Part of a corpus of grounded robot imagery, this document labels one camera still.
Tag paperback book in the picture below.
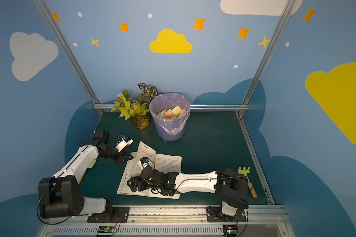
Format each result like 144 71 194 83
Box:
117 142 182 199

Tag yellow sticky note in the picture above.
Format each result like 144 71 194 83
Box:
172 106 182 116

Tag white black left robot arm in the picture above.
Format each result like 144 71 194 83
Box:
37 130 133 225

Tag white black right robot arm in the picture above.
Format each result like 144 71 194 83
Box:
127 160 250 217

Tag green toy shovel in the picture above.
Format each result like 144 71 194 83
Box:
78 159 97 184

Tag green potted plant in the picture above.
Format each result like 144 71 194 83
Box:
111 83 159 130

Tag purple trash bin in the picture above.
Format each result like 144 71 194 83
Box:
149 93 190 142

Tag left circuit board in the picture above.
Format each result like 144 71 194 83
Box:
97 225 117 235

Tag circuit board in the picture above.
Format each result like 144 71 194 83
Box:
97 225 117 235
222 226 238 237

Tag green toy rake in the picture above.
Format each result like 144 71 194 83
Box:
238 166 258 198

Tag right circuit board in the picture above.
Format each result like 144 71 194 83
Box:
222 226 238 237

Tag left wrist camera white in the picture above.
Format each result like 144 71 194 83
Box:
115 135 133 152

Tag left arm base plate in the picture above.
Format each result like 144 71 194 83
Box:
87 206 130 223

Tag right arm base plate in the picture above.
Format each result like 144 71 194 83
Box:
206 206 247 223

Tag aluminium corner frame post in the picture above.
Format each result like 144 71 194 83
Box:
237 0 301 119

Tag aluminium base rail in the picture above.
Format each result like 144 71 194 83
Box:
38 205 295 237

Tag left aluminium frame post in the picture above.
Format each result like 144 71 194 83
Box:
33 0 100 108

